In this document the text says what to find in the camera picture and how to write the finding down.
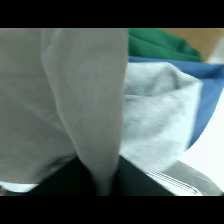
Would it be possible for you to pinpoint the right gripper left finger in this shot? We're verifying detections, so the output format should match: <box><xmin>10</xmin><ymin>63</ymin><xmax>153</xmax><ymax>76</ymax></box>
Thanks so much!
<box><xmin>30</xmin><ymin>157</ymin><xmax>99</xmax><ymax>197</ymax></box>

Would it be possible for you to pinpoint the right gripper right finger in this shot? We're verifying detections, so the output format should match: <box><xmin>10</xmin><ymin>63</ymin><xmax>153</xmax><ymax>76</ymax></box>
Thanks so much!
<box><xmin>113</xmin><ymin>155</ymin><xmax>176</xmax><ymax>197</ymax></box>

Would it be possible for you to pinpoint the grey T-shirt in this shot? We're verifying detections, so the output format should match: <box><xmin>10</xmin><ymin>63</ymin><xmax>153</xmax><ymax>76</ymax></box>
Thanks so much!
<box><xmin>0</xmin><ymin>28</ymin><xmax>130</xmax><ymax>197</ymax></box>

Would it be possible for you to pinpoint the light grey garment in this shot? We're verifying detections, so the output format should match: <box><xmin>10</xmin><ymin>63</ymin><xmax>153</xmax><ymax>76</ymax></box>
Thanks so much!
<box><xmin>119</xmin><ymin>61</ymin><xmax>204</xmax><ymax>175</ymax></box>

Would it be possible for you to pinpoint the blue garment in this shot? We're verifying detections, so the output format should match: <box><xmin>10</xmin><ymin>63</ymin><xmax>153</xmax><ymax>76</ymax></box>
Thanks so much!
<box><xmin>127</xmin><ymin>55</ymin><xmax>224</xmax><ymax>150</ymax></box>

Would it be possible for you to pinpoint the green garment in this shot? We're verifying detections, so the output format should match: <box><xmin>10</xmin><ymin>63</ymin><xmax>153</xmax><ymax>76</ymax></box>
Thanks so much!
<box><xmin>127</xmin><ymin>28</ymin><xmax>204</xmax><ymax>64</ymax></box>

